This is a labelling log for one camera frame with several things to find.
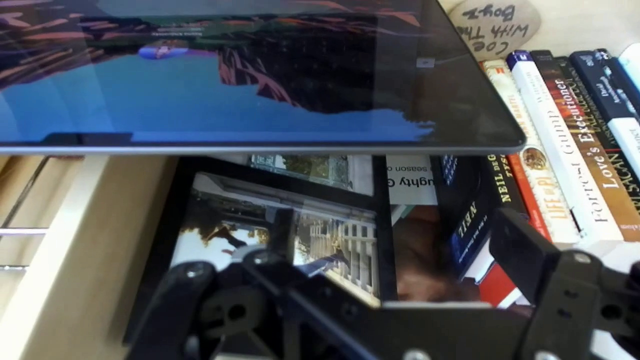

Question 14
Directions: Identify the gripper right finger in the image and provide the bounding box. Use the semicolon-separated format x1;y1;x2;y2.
489;207;640;360

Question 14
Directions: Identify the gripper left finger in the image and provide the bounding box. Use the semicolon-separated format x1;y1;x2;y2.
125;207;381;360

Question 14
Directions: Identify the cream and red book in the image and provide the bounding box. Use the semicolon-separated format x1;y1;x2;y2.
480;59;581;246

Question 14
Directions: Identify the beige wooden cabinet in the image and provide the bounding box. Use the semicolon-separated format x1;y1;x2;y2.
0;155;178;360

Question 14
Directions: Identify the black book with gold letters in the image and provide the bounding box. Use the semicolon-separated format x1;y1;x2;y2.
440;154;528;236

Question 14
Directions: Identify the black book with orange letters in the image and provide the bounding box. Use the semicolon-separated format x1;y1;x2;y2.
554;56;640;203

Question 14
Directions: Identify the magazine with brown cover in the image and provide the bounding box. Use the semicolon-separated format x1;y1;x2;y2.
385;154;483;303

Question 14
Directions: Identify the brown book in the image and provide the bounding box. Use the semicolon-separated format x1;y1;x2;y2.
530;50;640;230

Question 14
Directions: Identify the black framed photo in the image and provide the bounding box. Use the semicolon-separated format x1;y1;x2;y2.
125;155;399;346

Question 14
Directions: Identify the navy and white book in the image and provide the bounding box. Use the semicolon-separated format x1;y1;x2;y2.
570;48;640;176

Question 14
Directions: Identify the light blue book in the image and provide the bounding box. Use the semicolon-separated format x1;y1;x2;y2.
617;42;640;91

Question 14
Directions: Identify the round wooden handwritten sign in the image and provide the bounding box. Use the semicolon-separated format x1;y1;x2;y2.
447;0;543;62

